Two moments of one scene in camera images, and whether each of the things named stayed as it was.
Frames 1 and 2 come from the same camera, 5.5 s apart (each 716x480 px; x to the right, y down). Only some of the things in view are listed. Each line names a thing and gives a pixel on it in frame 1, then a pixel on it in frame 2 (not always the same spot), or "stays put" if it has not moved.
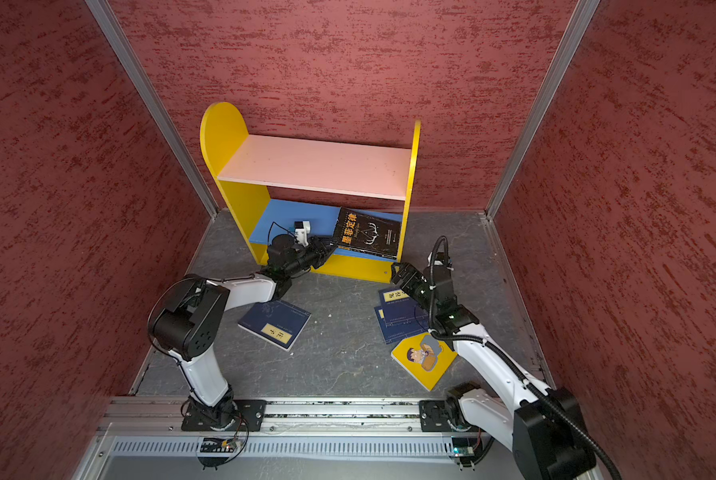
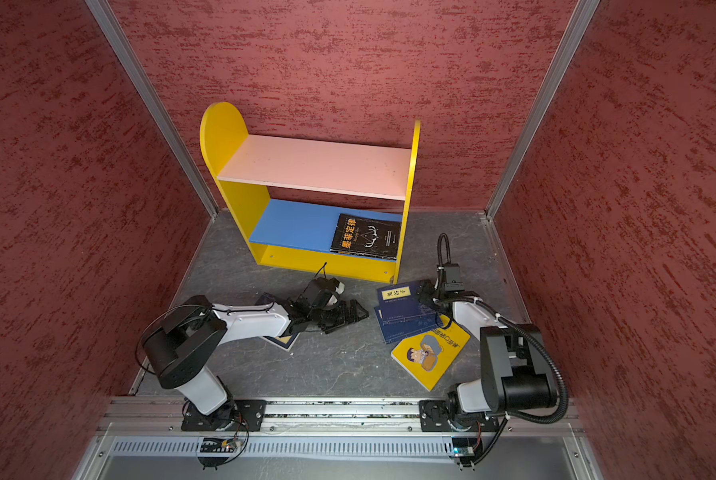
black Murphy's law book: (366, 233) stays put
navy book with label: (399, 306) stays put
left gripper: (318, 243) to (345, 320)
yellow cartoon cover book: (426, 358) stays put
